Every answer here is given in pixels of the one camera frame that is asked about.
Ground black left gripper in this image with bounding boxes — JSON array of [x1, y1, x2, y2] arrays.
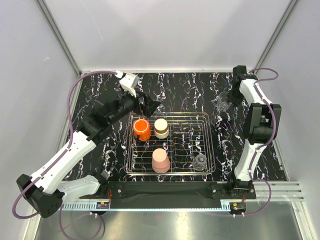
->
[[108, 88, 161, 125]]

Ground orange translucent plastic cup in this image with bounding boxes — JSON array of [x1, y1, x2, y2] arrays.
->
[[133, 118, 152, 142]]

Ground beige brown ceramic cup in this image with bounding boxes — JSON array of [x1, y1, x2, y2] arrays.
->
[[154, 118, 169, 139]]

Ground pink plastic cup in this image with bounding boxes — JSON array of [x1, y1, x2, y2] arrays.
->
[[152, 148, 171, 173]]

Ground large clear glass cup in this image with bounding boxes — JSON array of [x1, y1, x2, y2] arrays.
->
[[215, 91, 233, 112]]

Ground small clear glass cup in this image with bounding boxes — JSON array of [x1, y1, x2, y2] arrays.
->
[[192, 153, 207, 171]]

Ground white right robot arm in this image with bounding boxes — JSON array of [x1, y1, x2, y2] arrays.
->
[[226, 65, 282, 199]]

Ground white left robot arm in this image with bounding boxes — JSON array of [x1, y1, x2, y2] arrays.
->
[[16, 91, 161, 218]]

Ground black marbled table mat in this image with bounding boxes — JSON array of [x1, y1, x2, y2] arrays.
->
[[63, 72, 287, 182]]

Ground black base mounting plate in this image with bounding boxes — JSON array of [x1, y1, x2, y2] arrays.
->
[[79, 181, 258, 210]]

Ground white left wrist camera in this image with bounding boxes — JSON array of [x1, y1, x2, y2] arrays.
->
[[119, 72, 140, 98]]

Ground metal wire dish rack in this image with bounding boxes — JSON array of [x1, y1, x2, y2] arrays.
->
[[123, 112, 216, 176]]

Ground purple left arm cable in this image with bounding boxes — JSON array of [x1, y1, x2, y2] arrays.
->
[[12, 70, 121, 240]]

